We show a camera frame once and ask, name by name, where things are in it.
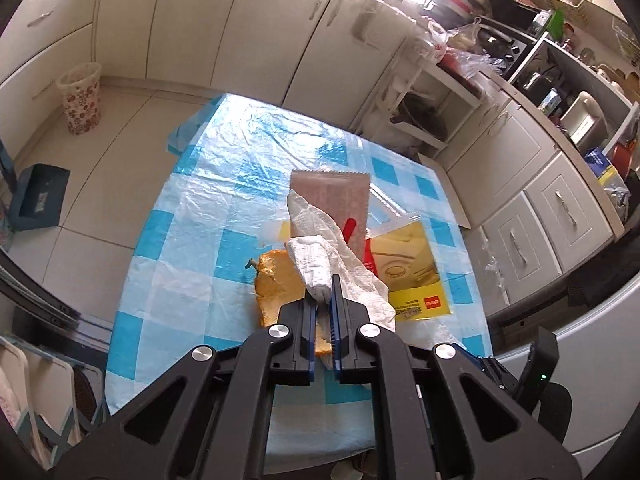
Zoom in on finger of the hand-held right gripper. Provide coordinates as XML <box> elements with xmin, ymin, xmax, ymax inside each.
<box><xmin>477</xmin><ymin>355</ymin><xmax>518</xmax><ymax>400</ymax></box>

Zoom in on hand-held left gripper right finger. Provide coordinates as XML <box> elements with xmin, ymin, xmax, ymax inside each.
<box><xmin>330</xmin><ymin>274</ymin><xmax>583</xmax><ymax>480</ymax></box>

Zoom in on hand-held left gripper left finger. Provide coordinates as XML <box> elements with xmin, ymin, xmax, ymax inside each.
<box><xmin>50</xmin><ymin>300</ymin><xmax>321</xmax><ymax>480</ymax></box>

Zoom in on orange bread piece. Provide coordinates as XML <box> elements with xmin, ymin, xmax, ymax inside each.
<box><xmin>245</xmin><ymin>249</ymin><xmax>333</xmax><ymax>358</ymax></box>

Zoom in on white paper towel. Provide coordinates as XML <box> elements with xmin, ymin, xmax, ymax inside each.
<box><xmin>285</xmin><ymin>190</ymin><xmax>397</xmax><ymax>333</ymax></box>

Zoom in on yellow package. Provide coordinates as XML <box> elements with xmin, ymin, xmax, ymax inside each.
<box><xmin>367</xmin><ymin>222</ymin><xmax>451</xmax><ymax>323</ymax></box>

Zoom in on brown paper bag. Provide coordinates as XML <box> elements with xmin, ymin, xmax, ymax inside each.
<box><xmin>291</xmin><ymin>169</ymin><xmax>370</xmax><ymax>261</ymax></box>

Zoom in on red plastic piece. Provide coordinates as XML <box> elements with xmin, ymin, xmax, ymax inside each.
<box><xmin>342</xmin><ymin>217</ymin><xmax>378</xmax><ymax>276</ymax></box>

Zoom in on clear plastic wrap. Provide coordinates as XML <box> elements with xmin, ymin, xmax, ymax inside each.
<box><xmin>475</xmin><ymin>240</ymin><xmax>507</xmax><ymax>293</ymax></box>

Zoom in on blue checkered plastic tablecloth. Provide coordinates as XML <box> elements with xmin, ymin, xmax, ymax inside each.
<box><xmin>104</xmin><ymin>93</ymin><xmax>493</xmax><ymax>463</ymax></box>

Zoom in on white drawer cabinet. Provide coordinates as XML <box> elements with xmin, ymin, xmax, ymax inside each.
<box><xmin>445</xmin><ymin>97</ymin><xmax>617</xmax><ymax>313</ymax></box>

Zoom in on blue box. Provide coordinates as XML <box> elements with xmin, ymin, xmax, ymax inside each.
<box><xmin>585</xmin><ymin>147</ymin><xmax>614</xmax><ymax>177</ymax></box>

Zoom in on dark frying pan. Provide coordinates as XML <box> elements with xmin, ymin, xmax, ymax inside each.
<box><xmin>390</xmin><ymin>92</ymin><xmax>449</xmax><ymax>142</ymax></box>

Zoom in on white shelf rack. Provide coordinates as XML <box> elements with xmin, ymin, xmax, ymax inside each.
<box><xmin>350</xmin><ymin>52</ymin><xmax>483</xmax><ymax>153</ymax></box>

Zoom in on white toaster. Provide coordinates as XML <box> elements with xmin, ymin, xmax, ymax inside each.
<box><xmin>560</xmin><ymin>91</ymin><xmax>609</xmax><ymax>144</ymax></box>

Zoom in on open shelf unit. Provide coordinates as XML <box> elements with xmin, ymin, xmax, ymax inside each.
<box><xmin>510</xmin><ymin>35</ymin><xmax>640</xmax><ymax>176</ymax></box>

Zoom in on laundry drying rack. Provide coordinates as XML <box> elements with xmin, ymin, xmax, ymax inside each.
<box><xmin>0</xmin><ymin>332</ymin><xmax>107</xmax><ymax>471</ymax></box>

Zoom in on clear plastic bags on counter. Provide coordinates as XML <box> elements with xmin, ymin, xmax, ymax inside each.
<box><xmin>425</xmin><ymin>17</ymin><xmax>501</xmax><ymax>83</ymax></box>

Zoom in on blue dustpan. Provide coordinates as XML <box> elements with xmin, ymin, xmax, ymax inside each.
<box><xmin>10</xmin><ymin>164</ymin><xmax>71</xmax><ymax>231</ymax></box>

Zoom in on black stove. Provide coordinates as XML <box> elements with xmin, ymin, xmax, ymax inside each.
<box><xmin>477</xmin><ymin>15</ymin><xmax>543</xmax><ymax>81</ymax></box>

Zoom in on white kitchen cabinets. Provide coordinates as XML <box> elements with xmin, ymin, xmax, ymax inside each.
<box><xmin>0</xmin><ymin>0</ymin><xmax>421</xmax><ymax>136</ymax></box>

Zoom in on floral wastebasket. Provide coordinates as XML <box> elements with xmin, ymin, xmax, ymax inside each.
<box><xmin>56</xmin><ymin>62</ymin><xmax>102</xmax><ymax>136</ymax></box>

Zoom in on stack of food containers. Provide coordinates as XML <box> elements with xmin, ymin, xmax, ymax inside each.
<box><xmin>432</xmin><ymin>0</ymin><xmax>474</xmax><ymax>19</ymax></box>

